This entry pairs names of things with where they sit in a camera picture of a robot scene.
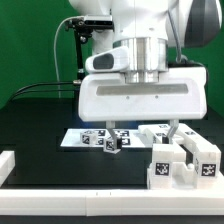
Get white left fence piece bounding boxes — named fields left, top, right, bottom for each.
left=0, top=151, right=15, bottom=187

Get white chair seat tray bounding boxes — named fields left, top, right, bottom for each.
left=147, top=162, right=194, bottom=190

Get black cables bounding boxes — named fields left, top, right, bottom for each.
left=8, top=79, right=83, bottom=103

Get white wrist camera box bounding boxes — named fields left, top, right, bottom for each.
left=85, top=46, right=130, bottom=73

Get white tagged cube nut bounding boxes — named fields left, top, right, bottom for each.
left=103, top=137, right=122, bottom=154

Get white fiducial tag sheet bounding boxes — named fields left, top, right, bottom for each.
left=61, top=129, right=152, bottom=148

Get white chair back frame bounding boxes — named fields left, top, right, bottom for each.
left=138, top=123, right=215, bottom=161

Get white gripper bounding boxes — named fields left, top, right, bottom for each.
left=78, top=67, right=207, bottom=144

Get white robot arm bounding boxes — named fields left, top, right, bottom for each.
left=69, top=0, right=222, bottom=151

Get white front fence bar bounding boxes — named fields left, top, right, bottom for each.
left=0, top=189, right=224, bottom=216

